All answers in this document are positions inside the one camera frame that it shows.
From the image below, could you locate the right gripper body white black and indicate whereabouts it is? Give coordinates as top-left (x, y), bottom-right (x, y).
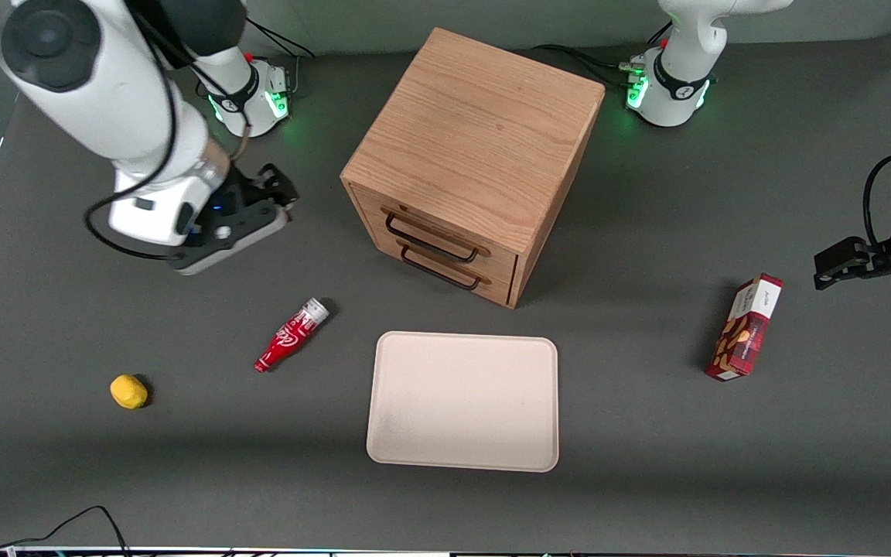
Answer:
top-left (108, 159), bottom-right (280, 250)

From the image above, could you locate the wooden drawer with longer handle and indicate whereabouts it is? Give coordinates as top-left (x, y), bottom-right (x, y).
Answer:
top-left (351, 183), bottom-right (521, 281)

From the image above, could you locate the longer black metal drawer handle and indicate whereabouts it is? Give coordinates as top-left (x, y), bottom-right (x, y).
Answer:
top-left (382, 207), bottom-right (491, 265)

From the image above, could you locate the oak wooden drawer cabinet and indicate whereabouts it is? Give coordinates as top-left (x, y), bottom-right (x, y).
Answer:
top-left (340, 27), bottom-right (606, 310)

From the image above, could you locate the red snack box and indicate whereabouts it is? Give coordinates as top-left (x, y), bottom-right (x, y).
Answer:
top-left (704, 272), bottom-right (786, 383)

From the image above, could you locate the red cola bottle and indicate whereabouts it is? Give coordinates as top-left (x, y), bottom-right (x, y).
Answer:
top-left (253, 298), bottom-right (332, 374)

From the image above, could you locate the small yellow round object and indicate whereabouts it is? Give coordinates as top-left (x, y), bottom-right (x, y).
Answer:
top-left (109, 374), bottom-right (150, 411)

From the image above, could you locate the beige rectangular tray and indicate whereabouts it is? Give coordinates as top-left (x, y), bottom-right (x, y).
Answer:
top-left (365, 330), bottom-right (561, 473)

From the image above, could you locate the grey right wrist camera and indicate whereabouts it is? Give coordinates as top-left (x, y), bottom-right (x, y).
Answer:
top-left (169, 206), bottom-right (293, 277)

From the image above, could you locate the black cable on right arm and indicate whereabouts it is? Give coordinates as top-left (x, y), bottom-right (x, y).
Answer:
top-left (84, 0), bottom-right (183, 262)

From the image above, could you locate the black cable at right base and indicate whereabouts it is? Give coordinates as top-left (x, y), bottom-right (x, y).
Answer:
top-left (244, 17), bottom-right (316, 61)

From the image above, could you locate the black cable at base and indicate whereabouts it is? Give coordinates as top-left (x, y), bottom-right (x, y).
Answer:
top-left (531, 22), bottom-right (674, 87)
top-left (244, 17), bottom-right (316, 61)

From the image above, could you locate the shorter black metal drawer handle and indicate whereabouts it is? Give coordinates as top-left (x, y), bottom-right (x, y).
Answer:
top-left (397, 241), bottom-right (486, 292)

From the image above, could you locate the wooden drawer with shorter handle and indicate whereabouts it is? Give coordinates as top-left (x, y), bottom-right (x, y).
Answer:
top-left (372, 232), bottom-right (517, 308)

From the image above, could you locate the long black cable table edge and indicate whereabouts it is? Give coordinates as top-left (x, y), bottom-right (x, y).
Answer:
top-left (0, 505), bottom-right (134, 557)

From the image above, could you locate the black cable at left base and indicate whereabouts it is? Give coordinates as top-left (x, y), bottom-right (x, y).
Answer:
top-left (531, 22), bottom-right (674, 87)

